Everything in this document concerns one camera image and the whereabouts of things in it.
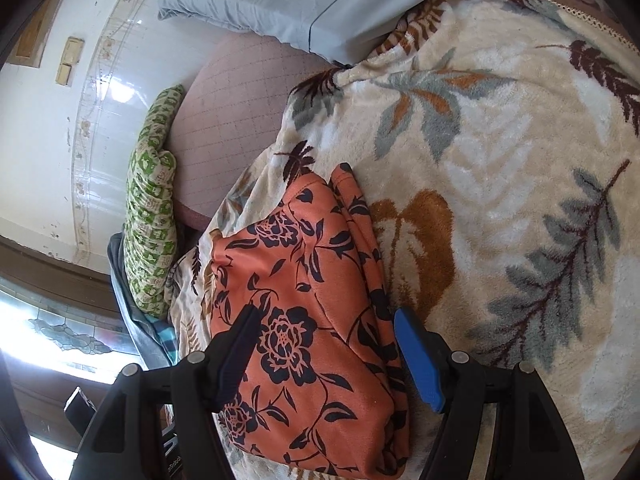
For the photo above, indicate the pinkish quilted mattress pad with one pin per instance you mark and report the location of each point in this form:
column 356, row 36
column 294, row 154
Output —
column 230, row 110

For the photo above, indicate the teal striped cloth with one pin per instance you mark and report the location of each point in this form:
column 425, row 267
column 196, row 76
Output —
column 165, row 340

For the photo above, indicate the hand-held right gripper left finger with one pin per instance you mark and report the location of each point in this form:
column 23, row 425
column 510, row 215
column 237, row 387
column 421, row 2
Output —
column 235, row 355

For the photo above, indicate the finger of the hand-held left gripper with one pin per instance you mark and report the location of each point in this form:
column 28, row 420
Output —
column 171, row 452

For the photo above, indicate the wooden wall frame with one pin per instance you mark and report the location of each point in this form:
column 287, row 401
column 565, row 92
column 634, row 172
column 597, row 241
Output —
column 37, row 27

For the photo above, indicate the blue-grey cloth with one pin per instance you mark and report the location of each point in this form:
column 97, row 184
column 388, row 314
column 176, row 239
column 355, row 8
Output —
column 127, row 290

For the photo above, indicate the green patterned pillow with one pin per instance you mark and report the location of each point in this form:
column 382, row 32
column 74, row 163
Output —
column 150, row 220

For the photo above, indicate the stained glass window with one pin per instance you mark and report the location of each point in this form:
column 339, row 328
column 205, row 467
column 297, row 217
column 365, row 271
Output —
column 60, row 330

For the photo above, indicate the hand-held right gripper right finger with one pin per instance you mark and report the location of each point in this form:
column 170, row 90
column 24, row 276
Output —
column 422, row 360

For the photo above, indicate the yellowed wall switch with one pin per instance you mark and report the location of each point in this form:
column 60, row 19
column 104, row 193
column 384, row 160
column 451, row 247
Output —
column 70, row 60

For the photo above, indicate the cream leaf print blanket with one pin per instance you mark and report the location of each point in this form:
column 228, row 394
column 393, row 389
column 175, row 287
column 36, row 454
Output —
column 500, row 135

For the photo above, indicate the orange floral garment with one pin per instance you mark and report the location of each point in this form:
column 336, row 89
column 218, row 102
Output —
column 310, row 320

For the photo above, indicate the light blue pillow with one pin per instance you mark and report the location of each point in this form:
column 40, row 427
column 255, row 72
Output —
column 300, row 0

